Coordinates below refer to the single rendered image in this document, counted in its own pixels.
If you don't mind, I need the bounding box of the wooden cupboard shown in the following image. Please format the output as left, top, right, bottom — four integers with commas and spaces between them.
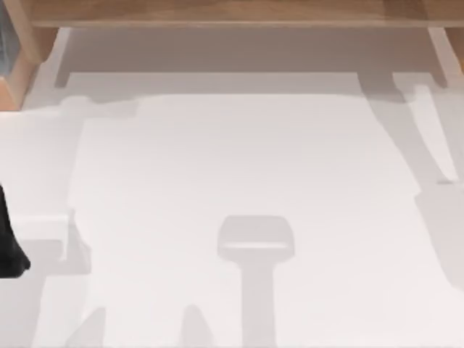
6, 0, 464, 73

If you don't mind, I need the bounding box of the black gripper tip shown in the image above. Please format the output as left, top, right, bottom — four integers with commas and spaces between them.
0, 185, 32, 280

